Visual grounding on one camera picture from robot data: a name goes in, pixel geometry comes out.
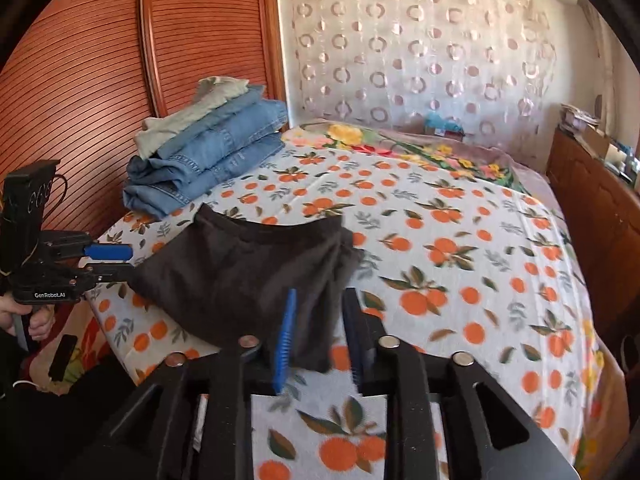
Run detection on cardboard box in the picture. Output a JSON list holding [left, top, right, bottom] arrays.
[[582, 125, 624, 159]]

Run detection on black pants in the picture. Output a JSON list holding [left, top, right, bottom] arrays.
[[127, 204, 364, 374]]

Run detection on sheer circle pattern curtain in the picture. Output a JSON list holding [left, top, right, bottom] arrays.
[[277, 0, 601, 137]]

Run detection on person's left hand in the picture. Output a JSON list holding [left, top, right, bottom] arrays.
[[0, 296, 54, 342]]

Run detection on olive green folded pants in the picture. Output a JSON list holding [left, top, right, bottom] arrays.
[[134, 76, 251, 161]]

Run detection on floral blanket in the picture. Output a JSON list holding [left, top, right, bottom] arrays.
[[280, 120, 633, 471]]

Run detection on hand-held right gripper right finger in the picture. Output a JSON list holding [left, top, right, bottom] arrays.
[[342, 287, 576, 480]]

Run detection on orange fruit print bedsheet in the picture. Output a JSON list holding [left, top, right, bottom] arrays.
[[85, 147, 601, 480]]

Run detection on light blue folded jeans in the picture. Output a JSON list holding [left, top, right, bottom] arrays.
[[155, 85, 267, 162]]

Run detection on wooden headboard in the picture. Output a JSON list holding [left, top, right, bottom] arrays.
[[0, 0, 287, 243]]

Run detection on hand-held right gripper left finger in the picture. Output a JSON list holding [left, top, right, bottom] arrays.
[[65, 288, 298, 480]]

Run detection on teal cloth item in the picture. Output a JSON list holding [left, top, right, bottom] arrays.
[[425, 112, 467, 137]]

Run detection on stack of papers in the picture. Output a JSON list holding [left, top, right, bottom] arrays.
[[560, 104, 599, 132]]

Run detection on person's black clothing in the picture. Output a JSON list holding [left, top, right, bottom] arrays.
[[0, 330, 138, 480]]

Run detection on clutter of small bottles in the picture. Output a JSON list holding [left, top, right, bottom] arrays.
[[607, 142, 640, 184]]

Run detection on wooden sideboard cabinet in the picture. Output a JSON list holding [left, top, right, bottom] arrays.
[[545, 127, 640, 361]]

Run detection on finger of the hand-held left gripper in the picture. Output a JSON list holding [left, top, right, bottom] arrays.
[[75, 263, 137, 289], [47, 231, 134, 264]]

